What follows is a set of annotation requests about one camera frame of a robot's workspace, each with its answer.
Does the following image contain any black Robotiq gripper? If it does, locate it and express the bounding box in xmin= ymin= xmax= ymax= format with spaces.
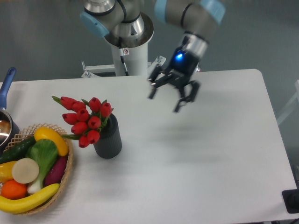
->
xmin=148 ymin=45 xmax=200 ymax=112

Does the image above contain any red tulip bouquet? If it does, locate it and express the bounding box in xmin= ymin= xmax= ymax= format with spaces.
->
xmin=52 ymin=96 xmax=113 ymax=148

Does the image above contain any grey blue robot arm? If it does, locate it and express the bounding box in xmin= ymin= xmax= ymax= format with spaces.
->
xmin=80 ymin=0 xmax=226 ymax=112

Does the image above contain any dark grey ribbed vase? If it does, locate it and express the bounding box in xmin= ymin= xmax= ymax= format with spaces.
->
xmin=94 ymin=114 xmax=122 ymax=159

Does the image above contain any yellow squash upper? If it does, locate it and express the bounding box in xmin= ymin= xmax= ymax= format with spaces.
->
xmin=34 ymin=126 xmax=69 ymax=156

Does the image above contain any green bok choy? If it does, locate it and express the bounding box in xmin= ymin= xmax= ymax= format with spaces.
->
xmin=26 ymin=139 xmax=58 ymax=195

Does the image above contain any purple sweet potato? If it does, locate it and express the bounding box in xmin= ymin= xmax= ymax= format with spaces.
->
xmin=44 ymin=156 xmax=67 ymax=186

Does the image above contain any woven wicker basket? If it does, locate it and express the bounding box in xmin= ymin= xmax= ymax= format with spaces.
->
xmin=0 ymin=123 xmax=73 ymax=215

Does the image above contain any black device table edge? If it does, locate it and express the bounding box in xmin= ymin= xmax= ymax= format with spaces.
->
xmin=282 ymin=189 xmax=299 ymax=214

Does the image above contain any dark green cucumber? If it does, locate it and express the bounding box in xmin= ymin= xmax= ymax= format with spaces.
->
xmin=0 ymin=136 xmax=36 ymax=164

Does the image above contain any beige round slice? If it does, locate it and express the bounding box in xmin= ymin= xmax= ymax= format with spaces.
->
xmin=12 ymin=158 xmax=39 ymax=184

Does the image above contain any yellow bell pepper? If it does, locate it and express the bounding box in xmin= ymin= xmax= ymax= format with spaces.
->
xmin=0 ymin=161 xmax=16 ymax=183

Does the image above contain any orange fruit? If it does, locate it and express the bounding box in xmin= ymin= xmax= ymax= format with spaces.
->
xmin=1 ymin=180 xmax=27 ymax=200

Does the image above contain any yellow banana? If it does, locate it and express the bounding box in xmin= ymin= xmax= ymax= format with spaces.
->
xmin=0 ymin=183 xmax=60 ymax=214

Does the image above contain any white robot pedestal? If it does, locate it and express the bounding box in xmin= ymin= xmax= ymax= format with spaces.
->
xmin=111 ymin=43 xmax=148 ymax=77

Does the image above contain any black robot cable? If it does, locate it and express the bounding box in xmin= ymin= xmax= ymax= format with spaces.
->
xmin=118 ymin=37 xmax=130 ymax=76

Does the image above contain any white metal base frame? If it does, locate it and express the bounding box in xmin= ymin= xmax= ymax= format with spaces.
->
xmin=81 ymin=55 xmax=201 ymax=79

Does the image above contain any blue handled saucepan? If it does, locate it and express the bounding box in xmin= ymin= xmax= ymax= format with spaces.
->
xmin=0 ymin=67 xmax=19 ymax=155

